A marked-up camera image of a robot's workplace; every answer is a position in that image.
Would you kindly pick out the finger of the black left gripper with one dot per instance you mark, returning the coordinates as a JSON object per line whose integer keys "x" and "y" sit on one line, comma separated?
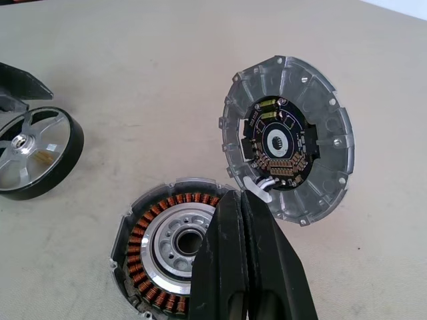
{"x": 13, "y": 104}
{"x": 23, "y": 85}

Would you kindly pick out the round silver lid circuit board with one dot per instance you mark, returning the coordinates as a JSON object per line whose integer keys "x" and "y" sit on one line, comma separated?
{"x": 300, "y": 100}

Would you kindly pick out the round motor housing copper windings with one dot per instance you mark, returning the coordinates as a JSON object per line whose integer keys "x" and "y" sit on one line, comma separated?
{"x": 156, "y": 226}

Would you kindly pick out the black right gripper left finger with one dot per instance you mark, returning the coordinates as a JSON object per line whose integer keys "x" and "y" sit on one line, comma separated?
{"x": 217, "y": 266}

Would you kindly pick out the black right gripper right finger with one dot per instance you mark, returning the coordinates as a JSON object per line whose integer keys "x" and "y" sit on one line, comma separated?
{"x": 277, "y": 273}

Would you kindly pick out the spoked silver rotor black rim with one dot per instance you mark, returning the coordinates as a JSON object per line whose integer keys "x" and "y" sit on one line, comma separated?
{"x": 63, "y": 163}

